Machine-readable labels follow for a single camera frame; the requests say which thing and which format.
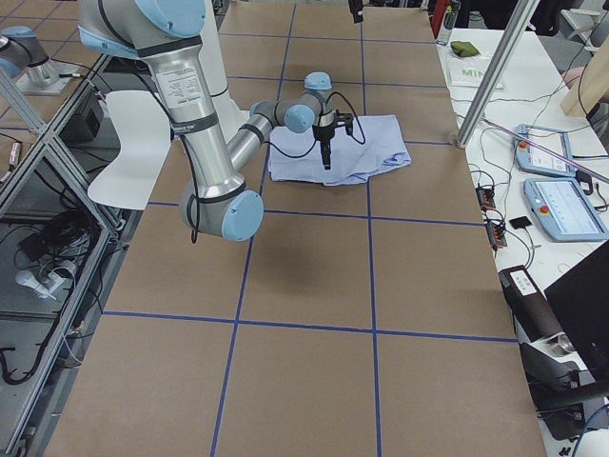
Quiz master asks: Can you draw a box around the white MINI plastic bag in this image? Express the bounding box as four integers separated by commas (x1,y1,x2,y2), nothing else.
444,50,492,88

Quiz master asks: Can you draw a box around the light blue striped shirt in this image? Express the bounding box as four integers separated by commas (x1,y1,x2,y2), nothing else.
268,114,412,186

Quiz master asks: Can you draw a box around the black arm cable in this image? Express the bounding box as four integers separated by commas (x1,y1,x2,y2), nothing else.
268,90,367,159

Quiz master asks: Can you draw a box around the white plastic chair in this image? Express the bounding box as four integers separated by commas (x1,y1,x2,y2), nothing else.
88,90,171,210

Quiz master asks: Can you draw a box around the orange circuit board near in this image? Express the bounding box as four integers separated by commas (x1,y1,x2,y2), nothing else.
484,219,507,251

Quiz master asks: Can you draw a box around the aluminium frame post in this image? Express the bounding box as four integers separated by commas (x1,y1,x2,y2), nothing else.
455,0,540,149

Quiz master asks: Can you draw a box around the wooden board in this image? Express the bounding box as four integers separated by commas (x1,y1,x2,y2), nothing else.
561,38,608,117

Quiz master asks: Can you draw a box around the orange circuit board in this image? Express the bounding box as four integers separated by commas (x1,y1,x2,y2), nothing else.
475,186,496,210
484,219,507,251

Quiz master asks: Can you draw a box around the black monitor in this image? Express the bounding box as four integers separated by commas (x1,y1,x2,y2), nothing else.
544,243,608,379

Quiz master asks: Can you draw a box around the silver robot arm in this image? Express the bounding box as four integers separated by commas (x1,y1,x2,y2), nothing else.
78,1,338,241
1,1,225,77

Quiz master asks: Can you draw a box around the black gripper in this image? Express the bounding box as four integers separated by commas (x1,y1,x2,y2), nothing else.
315,126,334,170
347,0,363,23

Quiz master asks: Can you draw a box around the orange circuit board far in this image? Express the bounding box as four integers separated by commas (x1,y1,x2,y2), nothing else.
475,186,496,210

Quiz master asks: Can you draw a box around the far teach pendant tablet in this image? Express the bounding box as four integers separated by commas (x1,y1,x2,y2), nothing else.
514,124,578,178

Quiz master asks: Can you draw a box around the near teach pendant tablet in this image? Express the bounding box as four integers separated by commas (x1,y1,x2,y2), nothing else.
522,178,608,242

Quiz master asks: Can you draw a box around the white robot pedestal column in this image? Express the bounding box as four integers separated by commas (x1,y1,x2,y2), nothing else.
199,0,248,142

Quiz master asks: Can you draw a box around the teach pendant tablet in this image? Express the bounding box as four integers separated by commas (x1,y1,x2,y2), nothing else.
514,124,578,178
522,178,608,242

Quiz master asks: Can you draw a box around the green cloth pouch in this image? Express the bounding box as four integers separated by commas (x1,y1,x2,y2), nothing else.
450,41,481,58

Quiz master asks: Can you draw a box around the black label printer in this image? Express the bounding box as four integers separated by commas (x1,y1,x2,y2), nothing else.
499,266,563,341

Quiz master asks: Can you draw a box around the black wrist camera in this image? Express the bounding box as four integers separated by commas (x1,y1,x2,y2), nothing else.
333,109,354,137

